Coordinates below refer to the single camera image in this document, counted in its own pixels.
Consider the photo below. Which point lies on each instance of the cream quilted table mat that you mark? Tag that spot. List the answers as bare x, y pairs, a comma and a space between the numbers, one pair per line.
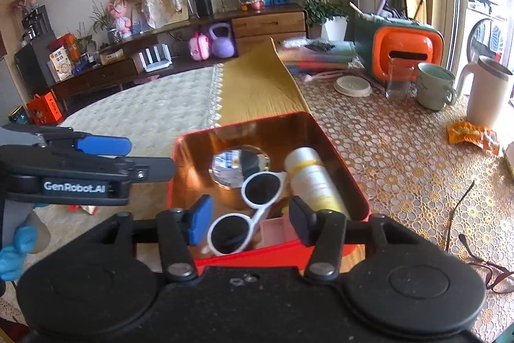
140, 106

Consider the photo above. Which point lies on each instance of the stack of books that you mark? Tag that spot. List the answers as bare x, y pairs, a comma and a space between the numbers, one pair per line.
317, 57

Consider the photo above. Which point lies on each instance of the cardboard box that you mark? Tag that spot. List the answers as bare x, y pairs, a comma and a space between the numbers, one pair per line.
111, 55

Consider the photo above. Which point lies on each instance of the small red toy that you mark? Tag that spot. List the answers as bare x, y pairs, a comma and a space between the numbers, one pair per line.
74, 208

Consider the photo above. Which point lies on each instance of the orange green tissue box organizer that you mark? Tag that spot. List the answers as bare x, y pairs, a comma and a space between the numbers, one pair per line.
401, 41

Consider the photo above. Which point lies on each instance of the small potted plant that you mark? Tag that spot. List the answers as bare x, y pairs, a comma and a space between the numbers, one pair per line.
112, 35
84, 43

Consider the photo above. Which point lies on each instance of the black cylinder speaker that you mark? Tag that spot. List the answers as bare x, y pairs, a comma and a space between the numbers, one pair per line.
203, 3

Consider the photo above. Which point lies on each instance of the green ceramic mug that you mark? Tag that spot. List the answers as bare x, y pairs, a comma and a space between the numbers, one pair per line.
431, 90

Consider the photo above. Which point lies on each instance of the orange red bag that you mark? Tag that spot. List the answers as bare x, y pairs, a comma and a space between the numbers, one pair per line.
70, 45

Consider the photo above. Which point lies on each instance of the yellow table runner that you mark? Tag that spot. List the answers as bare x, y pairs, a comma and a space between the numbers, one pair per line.
257, 86

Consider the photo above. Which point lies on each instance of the pink plastic comb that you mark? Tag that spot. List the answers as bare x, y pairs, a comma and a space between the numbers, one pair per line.
273, 232

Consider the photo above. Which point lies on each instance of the pink toy case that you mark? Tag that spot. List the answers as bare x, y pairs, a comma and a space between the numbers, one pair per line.
199, 47

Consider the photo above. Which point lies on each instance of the white round lid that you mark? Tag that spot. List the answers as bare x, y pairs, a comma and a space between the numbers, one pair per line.
352, 86

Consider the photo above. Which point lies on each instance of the red tin box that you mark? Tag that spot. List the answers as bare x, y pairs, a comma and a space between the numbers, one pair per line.
249, 130

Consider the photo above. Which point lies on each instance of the white sunglasses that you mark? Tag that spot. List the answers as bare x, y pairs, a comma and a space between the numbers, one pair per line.
227, 234

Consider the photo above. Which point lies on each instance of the white yellow bottle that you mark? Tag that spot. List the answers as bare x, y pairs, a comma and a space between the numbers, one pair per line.
313, 178

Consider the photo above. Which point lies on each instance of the purple kettlebell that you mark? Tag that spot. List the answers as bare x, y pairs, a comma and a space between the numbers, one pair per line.
223, 45

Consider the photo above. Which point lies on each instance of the wooden tv cabinet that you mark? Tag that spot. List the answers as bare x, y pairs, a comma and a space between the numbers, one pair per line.
269, 25

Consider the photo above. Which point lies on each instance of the black cabinet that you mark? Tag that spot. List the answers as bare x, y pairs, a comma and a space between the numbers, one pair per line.
34, 65

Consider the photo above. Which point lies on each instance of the yellow dotted bottle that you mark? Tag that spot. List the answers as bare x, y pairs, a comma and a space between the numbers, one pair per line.
509, 154

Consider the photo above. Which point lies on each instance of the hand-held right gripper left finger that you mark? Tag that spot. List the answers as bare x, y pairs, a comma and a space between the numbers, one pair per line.
200, 220

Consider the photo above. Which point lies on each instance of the round compact mirror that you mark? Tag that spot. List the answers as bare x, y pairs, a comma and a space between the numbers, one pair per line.
233, 166

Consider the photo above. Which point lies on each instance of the white router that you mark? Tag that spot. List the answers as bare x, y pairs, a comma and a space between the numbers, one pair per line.
154, 59

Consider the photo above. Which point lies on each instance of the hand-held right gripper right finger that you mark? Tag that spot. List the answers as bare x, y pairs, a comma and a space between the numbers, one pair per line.
305, 222

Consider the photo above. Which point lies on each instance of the brown eyeglasses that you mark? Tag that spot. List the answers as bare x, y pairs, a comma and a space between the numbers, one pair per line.
500, 280

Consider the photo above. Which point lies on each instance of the white card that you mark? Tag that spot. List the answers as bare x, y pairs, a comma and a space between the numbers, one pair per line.
90, 209

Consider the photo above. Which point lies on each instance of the brush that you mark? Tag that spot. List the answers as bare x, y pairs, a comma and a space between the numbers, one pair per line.
419, 5

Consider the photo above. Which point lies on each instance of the green tin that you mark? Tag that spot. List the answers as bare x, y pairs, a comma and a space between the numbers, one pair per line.
18, 114

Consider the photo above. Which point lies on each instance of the black coffee machine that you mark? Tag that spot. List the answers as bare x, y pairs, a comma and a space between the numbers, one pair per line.
38, 21

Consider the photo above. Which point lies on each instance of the orange gift bag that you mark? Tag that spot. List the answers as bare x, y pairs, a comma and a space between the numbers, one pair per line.
44, 110

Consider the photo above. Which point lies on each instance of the clear drinking glass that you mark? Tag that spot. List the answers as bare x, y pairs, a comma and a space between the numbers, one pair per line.
397, 88

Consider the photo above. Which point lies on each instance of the white orange snack box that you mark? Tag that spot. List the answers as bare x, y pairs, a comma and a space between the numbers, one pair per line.
60, 63

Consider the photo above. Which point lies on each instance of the orange snack wrapper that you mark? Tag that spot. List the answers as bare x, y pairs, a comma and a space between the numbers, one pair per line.
470, 134

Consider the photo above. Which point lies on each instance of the white insulated mug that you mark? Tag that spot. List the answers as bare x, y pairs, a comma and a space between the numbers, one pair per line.
490, 98

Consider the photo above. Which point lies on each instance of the pink doll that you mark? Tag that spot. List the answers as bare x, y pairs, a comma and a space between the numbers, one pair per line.
120, 21

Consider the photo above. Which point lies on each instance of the person's left hand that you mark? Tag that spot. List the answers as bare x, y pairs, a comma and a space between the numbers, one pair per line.
14, 262

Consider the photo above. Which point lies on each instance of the washing machine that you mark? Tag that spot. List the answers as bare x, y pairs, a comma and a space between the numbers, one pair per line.
482, 29

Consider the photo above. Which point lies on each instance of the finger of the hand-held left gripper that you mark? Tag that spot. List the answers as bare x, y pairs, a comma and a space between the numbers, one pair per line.
156, 168
104, 146

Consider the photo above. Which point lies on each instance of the white pen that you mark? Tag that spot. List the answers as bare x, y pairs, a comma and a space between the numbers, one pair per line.
356, 9

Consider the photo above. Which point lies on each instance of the wooden shelf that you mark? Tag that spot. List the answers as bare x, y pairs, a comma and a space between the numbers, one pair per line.
3, 5

